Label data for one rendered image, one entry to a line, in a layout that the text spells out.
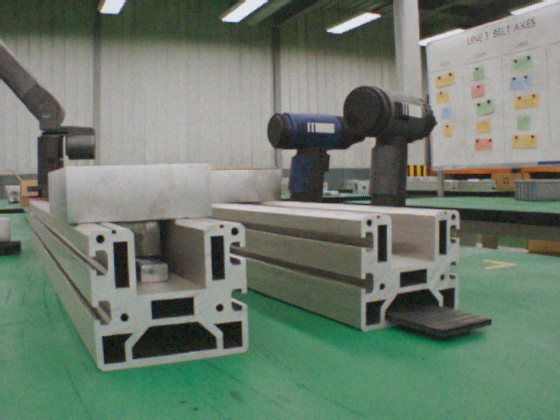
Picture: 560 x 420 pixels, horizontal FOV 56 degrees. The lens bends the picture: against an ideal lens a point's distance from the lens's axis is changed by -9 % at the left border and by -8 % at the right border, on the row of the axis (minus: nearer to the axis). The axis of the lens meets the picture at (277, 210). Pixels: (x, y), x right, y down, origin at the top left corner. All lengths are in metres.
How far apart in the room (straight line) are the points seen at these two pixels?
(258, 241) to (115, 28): 12.24
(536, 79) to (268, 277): 3.30
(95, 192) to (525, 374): 0.30
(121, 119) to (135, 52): 1.51
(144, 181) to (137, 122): 12.04
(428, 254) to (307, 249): 0.10
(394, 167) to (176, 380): 0.42
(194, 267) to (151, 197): 0.07
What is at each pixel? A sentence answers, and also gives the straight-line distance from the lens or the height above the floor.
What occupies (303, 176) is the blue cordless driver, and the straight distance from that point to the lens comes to 0.91.
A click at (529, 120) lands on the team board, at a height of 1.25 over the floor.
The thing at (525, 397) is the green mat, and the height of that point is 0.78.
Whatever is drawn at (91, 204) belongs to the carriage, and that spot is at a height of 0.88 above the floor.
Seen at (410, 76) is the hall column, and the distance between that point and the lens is 9.15.
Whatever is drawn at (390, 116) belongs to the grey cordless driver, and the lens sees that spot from 0.65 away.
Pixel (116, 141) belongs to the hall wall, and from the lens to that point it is 12.33.
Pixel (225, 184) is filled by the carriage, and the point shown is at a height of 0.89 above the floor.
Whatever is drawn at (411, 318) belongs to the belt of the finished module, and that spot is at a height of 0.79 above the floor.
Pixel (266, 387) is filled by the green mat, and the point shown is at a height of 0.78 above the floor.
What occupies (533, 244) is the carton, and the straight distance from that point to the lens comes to 4.61.
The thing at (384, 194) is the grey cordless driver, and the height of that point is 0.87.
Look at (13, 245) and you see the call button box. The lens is 1.01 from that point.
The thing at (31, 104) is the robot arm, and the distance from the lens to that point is 1.23.
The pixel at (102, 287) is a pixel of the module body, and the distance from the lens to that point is 0.34.
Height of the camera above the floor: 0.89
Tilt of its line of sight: 3 degrees down
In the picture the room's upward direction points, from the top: 1 degrees counter-clockwise
